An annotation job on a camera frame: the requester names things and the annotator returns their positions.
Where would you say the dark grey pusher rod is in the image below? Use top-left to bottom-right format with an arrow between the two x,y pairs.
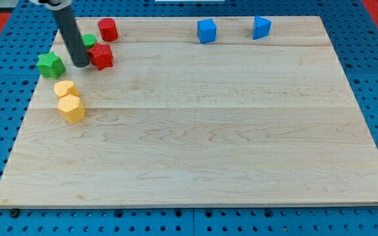
52,3 -> 90,68

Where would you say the silver rod mount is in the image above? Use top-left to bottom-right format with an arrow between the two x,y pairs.
30,0 -> 73,10

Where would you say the red star block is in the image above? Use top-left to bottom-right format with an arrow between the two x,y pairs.
87,43 -> 114,71

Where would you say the green star block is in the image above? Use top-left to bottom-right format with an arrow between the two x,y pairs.
37,51 -> 66,79

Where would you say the wooden board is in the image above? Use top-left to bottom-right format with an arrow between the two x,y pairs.
0,16 -> 378,209

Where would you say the green cylinder block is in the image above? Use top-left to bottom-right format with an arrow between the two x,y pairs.
81,33 -> 97,49

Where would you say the red cylinder block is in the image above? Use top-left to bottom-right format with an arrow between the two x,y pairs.
98,18 -> 119,42

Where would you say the yellow hexagon block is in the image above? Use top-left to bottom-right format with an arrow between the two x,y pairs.
58,94 -> 85,123

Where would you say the blue cube block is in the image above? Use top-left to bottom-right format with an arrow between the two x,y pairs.
197,19 -> 217,44

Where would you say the blue triangle block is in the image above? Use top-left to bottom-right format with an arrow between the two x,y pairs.
252,16 -> 272,40

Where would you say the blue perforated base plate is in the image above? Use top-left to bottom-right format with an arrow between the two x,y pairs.
0,0 -> 378,235

